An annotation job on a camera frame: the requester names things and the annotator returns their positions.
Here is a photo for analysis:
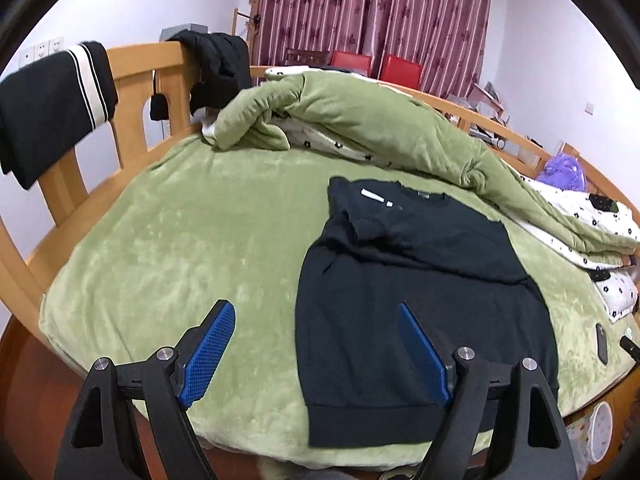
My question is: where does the white floral pillow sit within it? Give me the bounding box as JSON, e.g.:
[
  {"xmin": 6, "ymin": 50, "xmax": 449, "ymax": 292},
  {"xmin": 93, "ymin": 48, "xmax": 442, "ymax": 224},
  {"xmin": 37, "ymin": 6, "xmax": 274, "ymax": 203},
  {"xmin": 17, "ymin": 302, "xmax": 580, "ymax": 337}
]
[{"xmin": 595, "ymin": 267, "xmax": 640, "ymax": 322}]

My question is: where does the purple plush toy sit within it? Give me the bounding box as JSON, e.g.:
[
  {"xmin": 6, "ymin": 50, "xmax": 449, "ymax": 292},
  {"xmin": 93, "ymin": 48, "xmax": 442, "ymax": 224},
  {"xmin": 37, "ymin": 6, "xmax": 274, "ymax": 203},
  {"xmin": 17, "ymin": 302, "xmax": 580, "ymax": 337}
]
[{"xmin": 536, "ymin": 154, "xmax": 590, "ymax": 193}]

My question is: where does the black garment with white stripes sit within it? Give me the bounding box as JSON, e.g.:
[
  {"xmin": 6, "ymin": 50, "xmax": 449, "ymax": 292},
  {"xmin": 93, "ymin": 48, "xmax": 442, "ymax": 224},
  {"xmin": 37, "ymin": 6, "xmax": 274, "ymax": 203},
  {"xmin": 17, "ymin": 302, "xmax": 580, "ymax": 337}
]
[{"xmin": 0, "ymin": 41, "xmax": 119, "ymax": 190}]

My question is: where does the green quilt with floral lining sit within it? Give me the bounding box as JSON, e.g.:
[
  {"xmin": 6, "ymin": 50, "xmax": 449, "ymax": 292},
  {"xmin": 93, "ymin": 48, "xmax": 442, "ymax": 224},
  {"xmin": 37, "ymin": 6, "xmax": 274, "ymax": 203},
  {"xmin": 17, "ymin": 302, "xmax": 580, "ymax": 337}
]
[{"xmin": 202, "ymin": 70, "xmax": 640, "ymax": 271}]

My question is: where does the maroon flowered curtain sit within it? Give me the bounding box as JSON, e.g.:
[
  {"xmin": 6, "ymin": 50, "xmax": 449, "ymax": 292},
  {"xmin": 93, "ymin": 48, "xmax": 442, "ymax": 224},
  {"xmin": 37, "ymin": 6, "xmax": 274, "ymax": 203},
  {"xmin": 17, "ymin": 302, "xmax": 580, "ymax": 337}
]
[{"xmin": 255, "ymin": 0, "xmax": 493, "ymax": 103}]

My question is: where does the white wall socket panel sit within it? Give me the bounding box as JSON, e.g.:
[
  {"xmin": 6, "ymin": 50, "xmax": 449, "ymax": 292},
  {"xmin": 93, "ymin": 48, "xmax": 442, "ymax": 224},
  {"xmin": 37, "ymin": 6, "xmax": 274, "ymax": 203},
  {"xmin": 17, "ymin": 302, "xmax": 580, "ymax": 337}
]
[{"xmin": 19, "ymin": 35, "xmax": 66, "ymax": 68}]

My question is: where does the wooden coat rack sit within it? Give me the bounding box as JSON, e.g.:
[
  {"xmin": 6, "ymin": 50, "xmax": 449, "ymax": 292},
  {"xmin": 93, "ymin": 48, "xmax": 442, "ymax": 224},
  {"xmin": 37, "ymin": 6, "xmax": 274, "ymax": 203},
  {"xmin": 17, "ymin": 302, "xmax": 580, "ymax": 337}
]
[{"xmin": 232, "ymin": 0, "xmax": 263, "ymax": 68}]

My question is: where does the wooden bed frame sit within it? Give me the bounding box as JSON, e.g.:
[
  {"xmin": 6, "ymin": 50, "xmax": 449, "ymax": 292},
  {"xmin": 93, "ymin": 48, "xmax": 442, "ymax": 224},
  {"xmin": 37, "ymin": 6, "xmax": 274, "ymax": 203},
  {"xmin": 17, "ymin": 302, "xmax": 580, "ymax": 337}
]
[{"xmin": 0, "ymin": 40, "xmax": 640, "ymax": 480}]

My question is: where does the star-print waste bin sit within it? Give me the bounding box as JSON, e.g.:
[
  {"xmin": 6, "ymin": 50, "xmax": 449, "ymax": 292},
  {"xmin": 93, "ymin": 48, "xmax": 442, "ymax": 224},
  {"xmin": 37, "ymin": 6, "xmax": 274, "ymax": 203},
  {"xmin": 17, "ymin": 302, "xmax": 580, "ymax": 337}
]
[{"xmin": 567, "ymin": 400, "xmax": 616, "ymax": 480}]

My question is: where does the black jacket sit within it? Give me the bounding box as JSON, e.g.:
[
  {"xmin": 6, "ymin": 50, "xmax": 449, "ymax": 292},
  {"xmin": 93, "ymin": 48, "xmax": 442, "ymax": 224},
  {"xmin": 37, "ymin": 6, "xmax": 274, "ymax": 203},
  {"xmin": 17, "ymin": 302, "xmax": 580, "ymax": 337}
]
[{"xmin": 150, "ymin": 30, "xmax": 251, "ymax": 121}]

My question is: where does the dark long-sleeve sweatshirt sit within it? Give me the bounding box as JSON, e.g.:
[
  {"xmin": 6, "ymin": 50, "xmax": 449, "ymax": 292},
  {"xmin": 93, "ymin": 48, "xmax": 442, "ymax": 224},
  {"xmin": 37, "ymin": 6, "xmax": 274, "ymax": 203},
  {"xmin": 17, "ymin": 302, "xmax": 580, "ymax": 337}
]
[{"xmin": 295, "ymin": 176, "xmax": 559, "ymax": 448}]

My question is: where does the green plush bed cover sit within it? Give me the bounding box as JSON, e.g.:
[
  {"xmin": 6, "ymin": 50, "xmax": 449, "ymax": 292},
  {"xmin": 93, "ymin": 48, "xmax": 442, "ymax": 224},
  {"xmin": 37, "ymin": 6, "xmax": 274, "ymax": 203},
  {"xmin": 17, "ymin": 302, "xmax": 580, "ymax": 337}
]
[{"xmin": 39, "ymin": 132, "xmax": 640, "ymax": 466}]

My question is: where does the grey box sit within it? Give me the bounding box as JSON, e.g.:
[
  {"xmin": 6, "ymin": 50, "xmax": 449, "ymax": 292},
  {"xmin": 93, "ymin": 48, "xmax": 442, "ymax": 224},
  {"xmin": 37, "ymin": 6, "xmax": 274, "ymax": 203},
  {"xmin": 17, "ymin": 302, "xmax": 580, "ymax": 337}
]
[{"xmin": 160, "ymin": 24, "xmax": 211, "ymax": 43}]

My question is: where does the pile of clutter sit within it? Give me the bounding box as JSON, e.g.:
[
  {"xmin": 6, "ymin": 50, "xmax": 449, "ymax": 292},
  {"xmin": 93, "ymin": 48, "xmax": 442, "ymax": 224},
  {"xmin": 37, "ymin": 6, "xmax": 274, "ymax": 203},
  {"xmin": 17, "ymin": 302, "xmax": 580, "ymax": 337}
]
[{"xmin": 445, "ymin": 80, "xmax": 513, "ymax": 148}]

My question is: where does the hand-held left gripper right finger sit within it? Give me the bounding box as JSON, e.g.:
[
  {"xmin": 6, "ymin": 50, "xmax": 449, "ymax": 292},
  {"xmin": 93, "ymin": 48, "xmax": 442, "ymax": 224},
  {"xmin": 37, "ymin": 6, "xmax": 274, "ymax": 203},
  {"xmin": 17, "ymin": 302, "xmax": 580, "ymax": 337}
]
[{"xmin": 398, "ymin": 302, "xmax": 576, "ymax": 480}]

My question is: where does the dark wooden chair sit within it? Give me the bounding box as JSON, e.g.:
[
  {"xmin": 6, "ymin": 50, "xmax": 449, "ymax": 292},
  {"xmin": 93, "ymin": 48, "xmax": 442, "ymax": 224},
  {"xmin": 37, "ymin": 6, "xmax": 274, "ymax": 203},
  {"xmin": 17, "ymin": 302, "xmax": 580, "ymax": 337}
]
[{"xmin": 284, "ymin": 48, "xmax": 332, "ymax": 68}]

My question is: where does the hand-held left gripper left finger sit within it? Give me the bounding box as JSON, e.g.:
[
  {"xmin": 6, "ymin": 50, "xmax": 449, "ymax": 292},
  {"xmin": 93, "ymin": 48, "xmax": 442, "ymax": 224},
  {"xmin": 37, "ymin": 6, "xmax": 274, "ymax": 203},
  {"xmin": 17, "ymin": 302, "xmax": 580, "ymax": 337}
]
[{"xmin": 54, "ymin": 299, "xmax": 237, "ymax": 480}]

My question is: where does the red chair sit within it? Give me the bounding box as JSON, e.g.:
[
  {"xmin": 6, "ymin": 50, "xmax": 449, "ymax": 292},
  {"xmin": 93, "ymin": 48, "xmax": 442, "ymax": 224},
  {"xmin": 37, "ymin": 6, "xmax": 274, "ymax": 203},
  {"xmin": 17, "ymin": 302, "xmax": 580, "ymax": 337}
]
[
  {"xmin": 331, "ymin": 50, "xmax": 372, "ymax": 77},
  {"xmin": 378, "ymin": 54, "xmax": 425, "ymax": 93}
]

